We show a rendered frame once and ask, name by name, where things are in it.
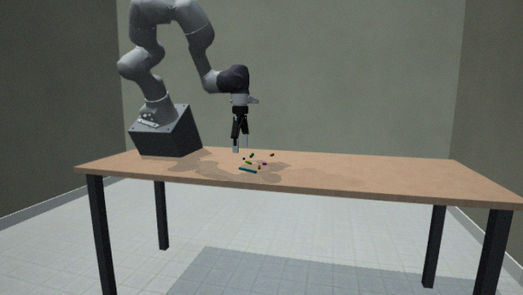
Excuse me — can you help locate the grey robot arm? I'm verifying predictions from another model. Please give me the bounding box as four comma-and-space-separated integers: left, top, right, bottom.
116, 0, 259, 129

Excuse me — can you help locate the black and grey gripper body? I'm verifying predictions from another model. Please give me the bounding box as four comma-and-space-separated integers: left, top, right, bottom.
232, 106, 248, 124

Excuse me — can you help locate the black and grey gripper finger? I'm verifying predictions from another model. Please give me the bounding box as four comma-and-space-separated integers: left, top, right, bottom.
231, 117, 244, 153
241, 115, 249, 148

